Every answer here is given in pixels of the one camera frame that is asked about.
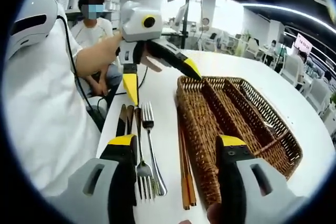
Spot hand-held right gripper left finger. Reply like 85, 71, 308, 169
49, 134, 139, 224

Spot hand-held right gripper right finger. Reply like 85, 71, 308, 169
215, 134, 309, 224

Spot stainless steel fork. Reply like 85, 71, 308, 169
141, 101, 168, 196
133, 107, 160, 200

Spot brown wicker storage tray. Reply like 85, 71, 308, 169
176, 75, 302, 210

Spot person's left hand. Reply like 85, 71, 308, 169
140, 47, 164, 73

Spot person's right hand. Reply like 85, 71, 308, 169
206, 202, 224, 224

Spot black stand pole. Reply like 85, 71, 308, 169
181, 0, 190, 49

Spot operator in white shirt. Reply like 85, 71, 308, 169
4, 0, 106, 198

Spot white chest-worn device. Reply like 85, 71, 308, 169
9, 0, 60, 51

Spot group of white office chairs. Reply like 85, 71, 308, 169
199, 28, 334, 130

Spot ceiling strip lights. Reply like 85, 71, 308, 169
241, 2, 336, 59

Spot pink hanging sign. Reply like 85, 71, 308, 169
295, 34, 312, 51

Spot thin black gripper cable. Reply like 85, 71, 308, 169
97, 66, 148, 116

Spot black device cable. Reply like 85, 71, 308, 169
55, 14, 106, 133

